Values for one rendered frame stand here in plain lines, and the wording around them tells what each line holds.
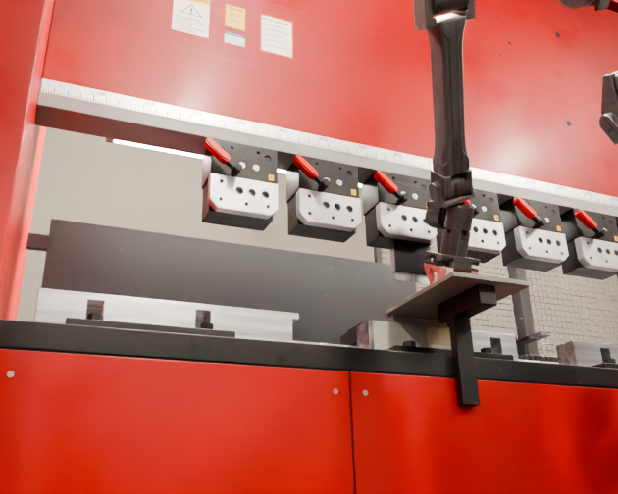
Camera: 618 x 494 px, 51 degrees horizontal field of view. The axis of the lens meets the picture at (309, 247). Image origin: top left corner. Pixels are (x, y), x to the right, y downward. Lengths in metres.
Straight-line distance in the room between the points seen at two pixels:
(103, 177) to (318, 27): 2.14
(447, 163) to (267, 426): 0.63
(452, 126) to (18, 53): 0.80
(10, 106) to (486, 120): 1.20
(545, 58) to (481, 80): 0.30
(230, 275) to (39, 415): 0.95
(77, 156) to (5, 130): 2.55
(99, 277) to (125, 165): 1.92
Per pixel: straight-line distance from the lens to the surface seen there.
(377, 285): 2.09
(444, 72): 1.31
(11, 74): 1.19
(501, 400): 1.40
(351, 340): 1.68
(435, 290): 1.32
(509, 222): 1.77
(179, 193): 3.71
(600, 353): 1.80
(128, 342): 1.12
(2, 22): 1.25
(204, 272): 1.89
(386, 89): 1.72
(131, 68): 1.49
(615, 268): 1.92
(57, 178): 3.60
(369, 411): 1.23
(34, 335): 1.11
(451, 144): 1.36
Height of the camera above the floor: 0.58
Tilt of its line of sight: 23 degrees up
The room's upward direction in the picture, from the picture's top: 1 degrees counter-clockwise
